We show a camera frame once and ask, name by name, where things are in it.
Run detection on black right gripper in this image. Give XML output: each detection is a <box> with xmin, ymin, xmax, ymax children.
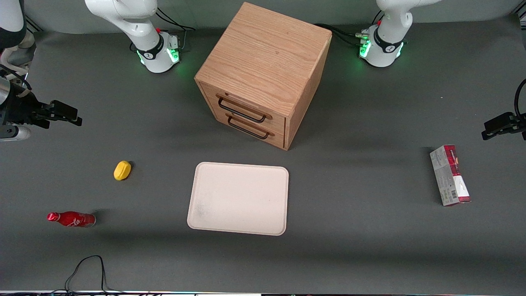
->
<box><xmin>3</xmin><ymin>92</ymin><xmax>83</xmax><ymax>129</ymax></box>

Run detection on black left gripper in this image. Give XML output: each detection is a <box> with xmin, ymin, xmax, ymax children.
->
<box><xmin>481</xmin><ymin>112</ymin><xmax>526</xmax><ymax>141</ymax></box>

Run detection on red coke bottle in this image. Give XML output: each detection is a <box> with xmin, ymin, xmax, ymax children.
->
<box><xmin>46</xmin><ymin>211</ymin><xmax>97</xmax><ymax>228</ymax></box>

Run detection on cream rectangular tray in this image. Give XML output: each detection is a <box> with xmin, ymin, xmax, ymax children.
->
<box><xmin>187</xmin><ymin>162</ymin><xmax>289</xmax><ymax>236</ymax></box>

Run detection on grey and red carton box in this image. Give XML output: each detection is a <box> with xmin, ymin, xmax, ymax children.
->
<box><xmin>429</xmin><ymin>144</ymin><xmax>472</xmax><ymax>207</ymax></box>

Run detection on yellow lemon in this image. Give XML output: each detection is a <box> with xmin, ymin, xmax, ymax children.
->
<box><xmin>113</xmin><ymin>160</ymin><xmax>132</xmax><ymax>181</ymax></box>

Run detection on wooden drawer front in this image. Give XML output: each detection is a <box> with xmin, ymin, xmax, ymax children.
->
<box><xmin>200</xmin><ymin>83</ymin><xmax>287</xmax><ymax>133</ymax></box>
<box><xmin>213</xmin><ymin>110</ymin><xmax>286</xmax><ymax>150</ymax></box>

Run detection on wooden two-drawer cabinet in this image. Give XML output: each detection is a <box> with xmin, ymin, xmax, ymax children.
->
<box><xmin>194</xmin><ymin>2</ymin><xmax>333</xmax><ymax>151</ymax></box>

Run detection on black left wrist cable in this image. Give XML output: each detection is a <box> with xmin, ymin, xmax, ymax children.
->
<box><xmin>514</xmin><ymin>78</ymin><xmax>526</xmax><ymax>120</ymax></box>

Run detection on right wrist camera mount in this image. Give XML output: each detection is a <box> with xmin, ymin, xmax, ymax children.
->
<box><xmin>0</xmin><ymin>125</ymin><xmax>32</xmax><ymax>142</ymax></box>

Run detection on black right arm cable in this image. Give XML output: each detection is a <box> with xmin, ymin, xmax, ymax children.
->
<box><xmin>0</xmin><ymin>64</ymin><xmax>32</xmax><ymax>93</ymax></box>

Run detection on white pipe frame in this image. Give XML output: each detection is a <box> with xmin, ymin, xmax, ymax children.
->
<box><xmin>0</xmin><ymin>30</ymin><xmax>37</xmax><ymax>81</ymax></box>

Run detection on black right arm base cables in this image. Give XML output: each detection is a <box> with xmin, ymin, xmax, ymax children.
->
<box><xmin>155</xmin><ymin>7</ymin><xmax>197</xmax><ymax>53</ymax></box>

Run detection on black arm base cables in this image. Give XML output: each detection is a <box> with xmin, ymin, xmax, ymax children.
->
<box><xmin>314</xmin><ymin>23</ymin><xmax>370</xmax><ymax>46</ymax></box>
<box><xmin>155</xmin><ymin>7</ymin><xmax>197</xmax><ymax>53</ymax></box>

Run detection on black loose cable loop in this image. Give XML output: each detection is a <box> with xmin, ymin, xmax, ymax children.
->
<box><xmin>64</xmin><ymin>255</ymin><xmax>124</xmax><ymax>294</ymax></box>

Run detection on black wire drawer handle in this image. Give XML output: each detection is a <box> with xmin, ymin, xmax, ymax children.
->
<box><xmin>226</xmin><ymin>114</ymin><xmax>275</xmax><ymax>140</ymax></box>
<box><xmin>216</xmin><ymin>95</ymin><xmax>273</xmax><ymax>124</ymax></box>

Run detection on black left arm base cables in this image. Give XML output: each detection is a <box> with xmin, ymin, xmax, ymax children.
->
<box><xmin>314</xmin><ymin>23</ymin><xmax>370</xmax><ymax>46</ymax></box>

